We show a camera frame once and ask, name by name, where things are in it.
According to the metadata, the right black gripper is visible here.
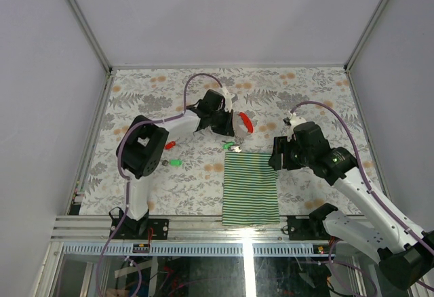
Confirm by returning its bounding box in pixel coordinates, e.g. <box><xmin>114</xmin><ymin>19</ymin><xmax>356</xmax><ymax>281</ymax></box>
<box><xmin>267</xmin><ymin>136</ymin><xmax>313</xmax><ymax>170</ymax></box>

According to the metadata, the green tagged key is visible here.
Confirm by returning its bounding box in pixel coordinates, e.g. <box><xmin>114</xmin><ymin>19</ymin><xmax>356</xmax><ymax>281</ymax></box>
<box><xmin>161</xmin><ymin>159</ymin><xmax>182</xmax><ymax>167</ymax></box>
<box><xmin>222</xmin><ymin>141</ymin><xmax>242</xmax><ymax>153</ymax></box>

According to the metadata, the red handled silver keyring carabiner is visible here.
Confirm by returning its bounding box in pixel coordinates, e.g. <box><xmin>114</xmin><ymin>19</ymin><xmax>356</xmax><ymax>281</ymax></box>
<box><xmin>232</xmin><ymin>112</ymin><xmax>252</xmax><ymax>139</ymax></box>

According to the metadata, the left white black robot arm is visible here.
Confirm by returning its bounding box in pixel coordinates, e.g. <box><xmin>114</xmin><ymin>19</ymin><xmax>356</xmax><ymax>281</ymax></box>
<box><xmin>110</xmin><ymin>87</ymin><xmax>235</xmax><ymax>239</ymax></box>

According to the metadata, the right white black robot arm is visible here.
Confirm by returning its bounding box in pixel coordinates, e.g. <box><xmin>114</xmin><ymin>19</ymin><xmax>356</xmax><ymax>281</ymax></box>
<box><xmin>269</xmin><ymin>117</ymin><xmax>433</xmax><ymax>290</ymax></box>

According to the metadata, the red tagged key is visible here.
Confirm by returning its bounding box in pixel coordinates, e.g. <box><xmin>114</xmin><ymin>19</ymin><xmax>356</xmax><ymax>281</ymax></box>
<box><xmin>165</xmin><ymin>141</ymin><xmax>176</xmax><ymax>150</ymax></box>

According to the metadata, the green striped cloth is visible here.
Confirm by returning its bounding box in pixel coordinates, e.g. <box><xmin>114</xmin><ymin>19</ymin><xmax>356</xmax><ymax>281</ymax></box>
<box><xmin>222</xmin><ymin>152</ymin><xmax>279</xmax><ymax>226</ymax></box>

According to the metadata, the green tagged key on table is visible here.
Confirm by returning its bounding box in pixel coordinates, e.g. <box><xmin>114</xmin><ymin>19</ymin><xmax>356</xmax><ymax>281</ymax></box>
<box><xmin>161</xmin><ymin>159</ymin><xmax>182</xmax><ymax>167</ymax></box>

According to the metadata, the floral table mat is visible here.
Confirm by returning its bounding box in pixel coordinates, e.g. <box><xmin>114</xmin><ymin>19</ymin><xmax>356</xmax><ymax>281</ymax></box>
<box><xmin>78</xmin><ymin>68</ymin><xmax>384</xmax><ymax>216</ymax></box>

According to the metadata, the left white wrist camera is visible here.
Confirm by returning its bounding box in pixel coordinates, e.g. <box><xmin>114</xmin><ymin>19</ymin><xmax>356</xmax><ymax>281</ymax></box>
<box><xmin>221</xmin><ymin>86</ymin><xmax>238</xmax><ymax>112</ymax></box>

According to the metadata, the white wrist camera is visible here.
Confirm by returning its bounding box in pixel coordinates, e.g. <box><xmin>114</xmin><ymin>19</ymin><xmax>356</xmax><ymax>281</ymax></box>
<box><xmin>221</xmin><ymin>86</ymin><xmax>238</xmax><ymax>112</ymax></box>
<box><xmin>283</xmin><ymin>113</ymin><xmax>307</xmax><ymax>136</ymax></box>

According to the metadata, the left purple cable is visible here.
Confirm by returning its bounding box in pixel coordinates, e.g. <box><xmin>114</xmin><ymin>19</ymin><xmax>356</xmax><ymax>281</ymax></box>
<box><xmin>96</xmin><ymin>73</ymin><xmax>224</xmax><ymax>297</ymax></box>

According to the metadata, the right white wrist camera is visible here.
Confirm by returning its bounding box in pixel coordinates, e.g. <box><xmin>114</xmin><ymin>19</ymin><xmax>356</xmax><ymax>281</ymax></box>
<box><xmin>283</xmin><ymin>113</ymin><xmax>307</xmax><ymax>136</ymax></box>

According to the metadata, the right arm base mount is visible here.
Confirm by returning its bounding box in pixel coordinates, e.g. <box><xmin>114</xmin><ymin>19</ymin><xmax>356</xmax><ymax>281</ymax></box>
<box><xmin>287</xmin><ymin>203</ymin><xmax>338</xmax><ymax>241</ymax></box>

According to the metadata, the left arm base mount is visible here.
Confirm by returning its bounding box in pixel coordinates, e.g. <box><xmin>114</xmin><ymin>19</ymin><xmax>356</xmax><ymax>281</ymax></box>
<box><xmin>108</xmin><ymin>207</ymin><xmax>170</xmax><ymax>241</ymax></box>

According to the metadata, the aluminium front rail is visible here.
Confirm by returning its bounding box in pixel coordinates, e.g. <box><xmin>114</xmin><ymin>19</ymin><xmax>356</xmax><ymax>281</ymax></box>
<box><xmin>50</xmin><ymin>216</ymin><xmax>291</xmax><ymax>243</ymax></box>

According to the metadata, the white slotted cable duct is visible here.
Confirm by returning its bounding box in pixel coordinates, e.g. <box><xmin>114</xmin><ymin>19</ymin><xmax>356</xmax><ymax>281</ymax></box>
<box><xmin>63</xmin><ymin>243</ymin><xmax>315</xmax><ymax>256</ymax></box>

